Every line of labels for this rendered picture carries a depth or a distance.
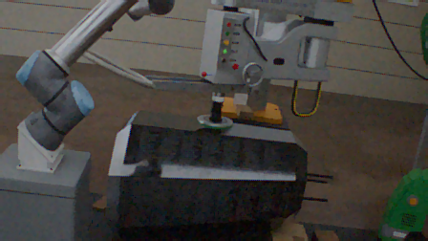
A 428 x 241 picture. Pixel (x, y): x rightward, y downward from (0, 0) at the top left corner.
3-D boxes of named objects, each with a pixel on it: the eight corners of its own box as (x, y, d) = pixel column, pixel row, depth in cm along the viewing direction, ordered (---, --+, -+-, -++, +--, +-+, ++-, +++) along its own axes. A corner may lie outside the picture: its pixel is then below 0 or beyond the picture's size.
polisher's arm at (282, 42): (309, 90, 341) (321, 20, 328) (330, 98, 322) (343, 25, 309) (215, 87, 308) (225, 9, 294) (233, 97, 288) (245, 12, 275)
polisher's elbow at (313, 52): (290, 62, 326) (295, 33, 321) (312, 64, 336) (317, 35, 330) (309, 68, 310) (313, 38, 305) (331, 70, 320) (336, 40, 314)
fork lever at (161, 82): (245, 88, 317) (246, 80, 316) (260, 96, 300) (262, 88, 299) (142, 82, 285) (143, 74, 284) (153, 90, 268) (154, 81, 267)
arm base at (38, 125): (51, 157, 201) (67, 142, 199) (19, 124, 196) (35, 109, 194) (61, 142, 219) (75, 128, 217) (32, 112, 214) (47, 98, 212)
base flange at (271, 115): (218, 100, 415) (219, 95, 413) (276, 109, 414) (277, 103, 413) (216, 116, 367) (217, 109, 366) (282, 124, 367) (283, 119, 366)
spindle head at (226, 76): (247, 81, 318) (258, 12, 306) (266, 90, 299) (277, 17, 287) (197, 80, 302) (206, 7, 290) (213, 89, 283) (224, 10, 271)
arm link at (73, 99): (67, 139, 202) (96, 112, 199) (37, 110, 195) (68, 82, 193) (71, 124, 216) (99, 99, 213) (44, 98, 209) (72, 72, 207)
